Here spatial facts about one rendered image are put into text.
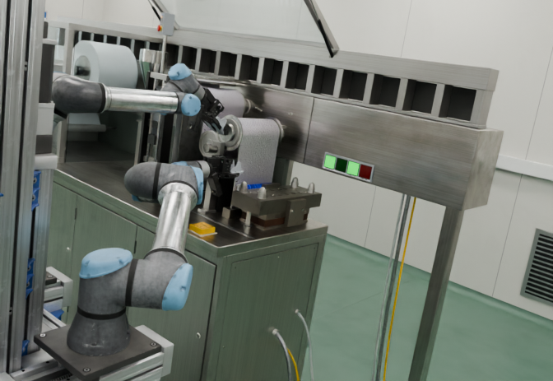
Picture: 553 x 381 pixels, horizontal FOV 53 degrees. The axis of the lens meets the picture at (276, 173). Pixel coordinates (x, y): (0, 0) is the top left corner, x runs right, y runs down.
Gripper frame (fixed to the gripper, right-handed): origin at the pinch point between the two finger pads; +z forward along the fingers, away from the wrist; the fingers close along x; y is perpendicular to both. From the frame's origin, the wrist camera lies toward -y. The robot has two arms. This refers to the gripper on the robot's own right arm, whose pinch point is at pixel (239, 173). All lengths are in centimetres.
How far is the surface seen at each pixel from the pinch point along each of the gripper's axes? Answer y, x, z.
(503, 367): -109, -77, 168
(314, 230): -20.3, -26.0, 23.6
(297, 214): -13.2, -22.0, 14.9
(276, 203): -8.0, -20.0, 2.9
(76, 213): -37, 74, -30
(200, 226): -16.6, -10.8, -28.3
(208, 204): -15.4, 8.2, -7.6
